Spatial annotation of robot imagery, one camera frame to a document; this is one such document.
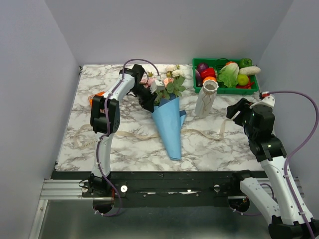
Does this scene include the cream printed ribbon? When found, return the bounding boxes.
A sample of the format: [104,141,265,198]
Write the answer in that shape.
[73,119,231,149]

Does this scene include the white radish toy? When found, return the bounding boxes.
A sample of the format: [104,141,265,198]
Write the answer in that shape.
[239,66,261,76]

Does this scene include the black mounting base plate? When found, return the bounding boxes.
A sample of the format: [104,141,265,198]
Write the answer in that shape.
[51,170,270,208]

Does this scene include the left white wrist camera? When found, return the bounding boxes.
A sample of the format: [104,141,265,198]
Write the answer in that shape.
[150,79,165,94]

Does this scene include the green plastic basket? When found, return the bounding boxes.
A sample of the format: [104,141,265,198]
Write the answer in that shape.
[192,58,259,95]

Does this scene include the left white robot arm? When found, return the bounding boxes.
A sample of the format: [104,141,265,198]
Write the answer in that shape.
[89,64,156,197]

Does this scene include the blue flower bouquet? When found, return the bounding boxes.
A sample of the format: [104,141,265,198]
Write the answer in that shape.
[152,65,186,161]

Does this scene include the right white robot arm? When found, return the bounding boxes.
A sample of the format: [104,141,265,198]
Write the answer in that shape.
[226,96,319,239]

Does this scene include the orange snack packet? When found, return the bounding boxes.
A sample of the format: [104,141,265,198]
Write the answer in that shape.
[88,91,105,107]

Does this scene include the green lettuce toy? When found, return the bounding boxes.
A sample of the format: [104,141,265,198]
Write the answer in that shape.
[217,63,239,88]

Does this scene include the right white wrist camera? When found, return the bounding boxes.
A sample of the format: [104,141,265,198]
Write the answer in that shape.
[250,92,275,109]

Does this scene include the orange pumpkin toy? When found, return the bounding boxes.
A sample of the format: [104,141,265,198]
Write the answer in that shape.
[203,76,217,83]

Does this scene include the white ribbed ceramic vase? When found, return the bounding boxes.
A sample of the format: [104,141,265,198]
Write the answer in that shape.
[194,80,219,118]

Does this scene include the purple cable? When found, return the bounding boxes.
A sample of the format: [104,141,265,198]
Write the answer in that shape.
[93,58,160,217]
[231,90,319,239]

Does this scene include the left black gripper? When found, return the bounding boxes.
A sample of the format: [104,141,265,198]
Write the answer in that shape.
[130,84,158,114]

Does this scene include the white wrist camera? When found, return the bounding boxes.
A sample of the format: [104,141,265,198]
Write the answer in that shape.
[250,92,275,109]
[150,79,165,94]

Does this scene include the purple onion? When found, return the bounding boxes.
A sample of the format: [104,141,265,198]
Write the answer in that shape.
[196,62,209,73]

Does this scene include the red chili peppers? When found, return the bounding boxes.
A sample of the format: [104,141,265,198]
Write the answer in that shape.
[236,76,255,89]

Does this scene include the green apple toy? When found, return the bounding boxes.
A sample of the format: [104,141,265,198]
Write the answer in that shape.
[237,74,250,86]

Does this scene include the purple eggplant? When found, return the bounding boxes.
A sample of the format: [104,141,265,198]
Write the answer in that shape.
[195,69,202,87]

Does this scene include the red bell pepper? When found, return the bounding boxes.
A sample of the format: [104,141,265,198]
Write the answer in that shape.
[200,67,216,79]

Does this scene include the aluminium rail frame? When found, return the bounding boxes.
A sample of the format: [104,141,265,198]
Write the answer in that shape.
[27,177,300,239]

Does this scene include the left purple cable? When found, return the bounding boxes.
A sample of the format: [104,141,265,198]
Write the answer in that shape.
[93,58,160,217]

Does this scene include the green bell pepper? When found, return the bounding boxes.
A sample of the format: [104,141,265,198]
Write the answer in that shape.
[238,58,253,69]

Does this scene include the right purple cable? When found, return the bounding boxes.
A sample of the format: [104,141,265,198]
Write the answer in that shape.
[231,90,319,239]

